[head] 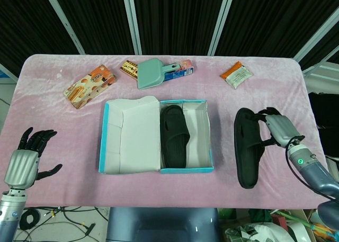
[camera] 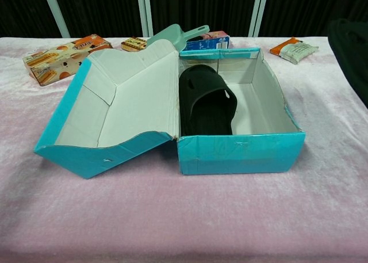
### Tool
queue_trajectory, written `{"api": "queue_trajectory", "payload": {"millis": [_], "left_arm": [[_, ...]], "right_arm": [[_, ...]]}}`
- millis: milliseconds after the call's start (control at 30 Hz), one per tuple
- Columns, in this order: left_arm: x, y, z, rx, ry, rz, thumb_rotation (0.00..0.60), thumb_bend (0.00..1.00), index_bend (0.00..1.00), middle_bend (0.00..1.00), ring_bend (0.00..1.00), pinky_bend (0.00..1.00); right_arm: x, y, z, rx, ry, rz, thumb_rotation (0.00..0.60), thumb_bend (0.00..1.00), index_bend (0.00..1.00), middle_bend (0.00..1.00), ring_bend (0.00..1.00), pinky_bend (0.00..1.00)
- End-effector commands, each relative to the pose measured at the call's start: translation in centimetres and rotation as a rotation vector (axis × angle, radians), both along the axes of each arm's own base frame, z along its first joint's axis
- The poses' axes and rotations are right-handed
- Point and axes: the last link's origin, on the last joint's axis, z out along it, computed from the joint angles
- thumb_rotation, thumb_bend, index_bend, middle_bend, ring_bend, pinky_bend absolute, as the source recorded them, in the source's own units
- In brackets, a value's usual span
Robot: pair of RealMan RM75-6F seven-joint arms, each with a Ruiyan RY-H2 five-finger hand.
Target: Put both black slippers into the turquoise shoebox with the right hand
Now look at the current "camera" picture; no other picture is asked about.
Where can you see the black slide sandal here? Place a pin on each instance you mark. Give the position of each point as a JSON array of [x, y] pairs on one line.
[[201, 113], [345, 58]]

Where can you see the teal cardboard shoe box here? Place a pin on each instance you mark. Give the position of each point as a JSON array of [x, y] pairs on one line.
[[238, 156]]

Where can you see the blue pink carton box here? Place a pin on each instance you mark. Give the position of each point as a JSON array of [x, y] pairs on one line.
[[207, 42]]

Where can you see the small brown snack box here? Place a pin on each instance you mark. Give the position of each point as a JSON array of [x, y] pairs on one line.
[[132, 44]]

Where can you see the large orange biscuit box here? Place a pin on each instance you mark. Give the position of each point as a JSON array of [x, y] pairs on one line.
[[46, 64]]

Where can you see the mint green plastic scoop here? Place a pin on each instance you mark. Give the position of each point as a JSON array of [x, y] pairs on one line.
[[169, 35]]

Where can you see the pink plush table cloth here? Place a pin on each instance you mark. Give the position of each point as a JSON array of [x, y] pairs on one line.
[[172, 217]]

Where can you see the black pleated curtain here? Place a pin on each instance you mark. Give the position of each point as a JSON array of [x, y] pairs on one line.
[[201, 7], [97, 9], [20, 9], [302, 7]]

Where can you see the orange white snack packet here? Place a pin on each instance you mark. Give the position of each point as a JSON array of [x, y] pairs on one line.
[[296, 51]]

